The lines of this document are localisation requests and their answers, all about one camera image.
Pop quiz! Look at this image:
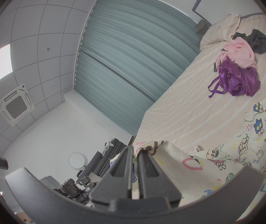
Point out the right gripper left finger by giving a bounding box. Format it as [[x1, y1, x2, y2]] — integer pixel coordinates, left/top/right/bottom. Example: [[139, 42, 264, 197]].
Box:
[[89, 146, 133, 205]]

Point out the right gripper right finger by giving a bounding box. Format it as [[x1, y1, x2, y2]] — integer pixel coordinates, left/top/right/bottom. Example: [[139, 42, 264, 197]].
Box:
[[138, 149, 183, 205]]

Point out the white printed pyjama top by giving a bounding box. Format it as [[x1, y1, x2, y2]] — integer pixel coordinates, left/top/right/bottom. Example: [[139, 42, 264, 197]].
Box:
[[110, 97, 266, 207]]

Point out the bed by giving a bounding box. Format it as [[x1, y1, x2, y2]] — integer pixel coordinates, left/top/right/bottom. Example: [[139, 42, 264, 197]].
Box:
[[131, 0, 266, 209]]

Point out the ceiling air conditioner vent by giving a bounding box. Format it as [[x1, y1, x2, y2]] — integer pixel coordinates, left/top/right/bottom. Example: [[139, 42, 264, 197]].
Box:
[[0, 83, 35, 125]]

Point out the purple satin garment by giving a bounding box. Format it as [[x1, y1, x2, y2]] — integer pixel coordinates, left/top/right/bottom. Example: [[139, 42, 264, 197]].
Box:
[[208, 57, 261, 99]]

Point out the pink garment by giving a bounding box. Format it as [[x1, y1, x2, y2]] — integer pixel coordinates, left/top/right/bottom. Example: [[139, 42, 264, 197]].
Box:
[[216, 37, 258, 73]]

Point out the pale pink pillow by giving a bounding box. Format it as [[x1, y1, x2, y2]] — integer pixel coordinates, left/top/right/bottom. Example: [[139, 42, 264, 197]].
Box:
[[200, 14, 241, 50]]

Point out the grey bedside table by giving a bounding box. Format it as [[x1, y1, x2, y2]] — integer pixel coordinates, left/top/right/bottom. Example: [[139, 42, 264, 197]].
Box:
[[195, 20, 209, 34]]

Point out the square ceiling light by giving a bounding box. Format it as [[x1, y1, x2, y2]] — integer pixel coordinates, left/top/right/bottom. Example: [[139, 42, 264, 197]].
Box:
[[0, 44, 13, 84]]

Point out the black garment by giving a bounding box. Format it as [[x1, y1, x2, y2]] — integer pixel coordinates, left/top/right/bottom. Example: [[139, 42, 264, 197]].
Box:
[[233, 29, 266, 54]]

